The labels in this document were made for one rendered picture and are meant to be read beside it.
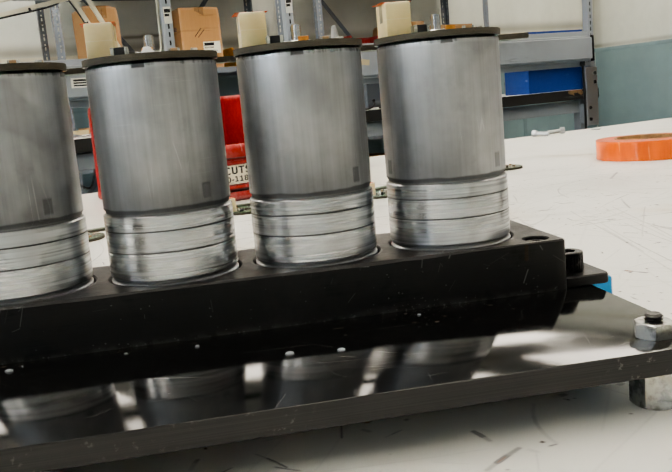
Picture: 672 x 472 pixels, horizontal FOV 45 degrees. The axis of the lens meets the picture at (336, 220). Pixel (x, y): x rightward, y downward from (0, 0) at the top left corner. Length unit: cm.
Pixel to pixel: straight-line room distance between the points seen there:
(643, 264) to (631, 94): 605
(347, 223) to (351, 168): 1
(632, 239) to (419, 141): 13
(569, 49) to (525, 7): 274
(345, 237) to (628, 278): 9
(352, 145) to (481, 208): 3
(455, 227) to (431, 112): 2
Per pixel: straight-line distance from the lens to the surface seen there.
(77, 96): 245
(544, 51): 327
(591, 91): 347
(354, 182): 15
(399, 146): 16
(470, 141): 15
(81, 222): 16
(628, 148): 50
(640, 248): 25
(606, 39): 644
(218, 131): 15
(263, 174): 15
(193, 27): 437
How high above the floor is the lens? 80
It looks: 9 degrees down
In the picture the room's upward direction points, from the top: 5 degrees counter-clockwise
